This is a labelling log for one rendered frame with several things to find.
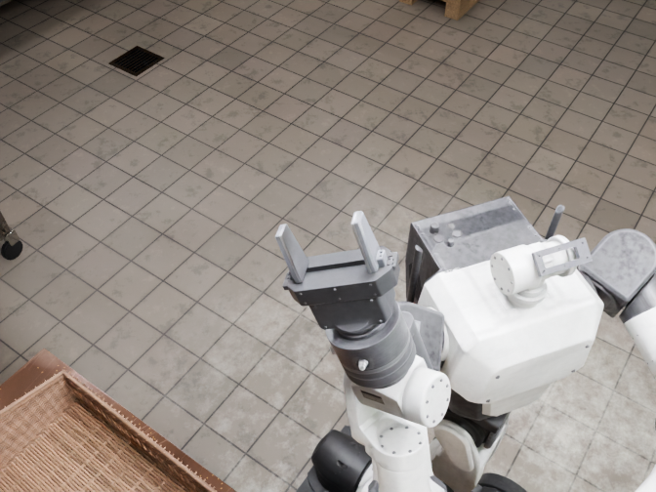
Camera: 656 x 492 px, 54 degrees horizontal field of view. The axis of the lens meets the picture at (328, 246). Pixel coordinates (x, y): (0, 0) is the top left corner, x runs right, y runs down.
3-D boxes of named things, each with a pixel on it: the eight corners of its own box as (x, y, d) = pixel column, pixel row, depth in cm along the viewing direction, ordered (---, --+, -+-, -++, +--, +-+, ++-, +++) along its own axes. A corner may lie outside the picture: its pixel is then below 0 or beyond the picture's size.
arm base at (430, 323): (341, 390, 105) (330, 321, 108) (406, 381, 111) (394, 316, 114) (389, 379, 92) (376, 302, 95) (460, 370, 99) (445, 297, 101)
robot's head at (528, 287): (483, 280, 101) (495, 243, 94) (539, 263, 103) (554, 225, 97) (505, 312, 97) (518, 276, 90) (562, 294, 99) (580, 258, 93)
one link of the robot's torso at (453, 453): (401, 495, 166) (422, 412, 131) (434, 442, 175) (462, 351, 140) (453, 531, 160) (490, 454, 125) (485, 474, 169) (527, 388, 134)
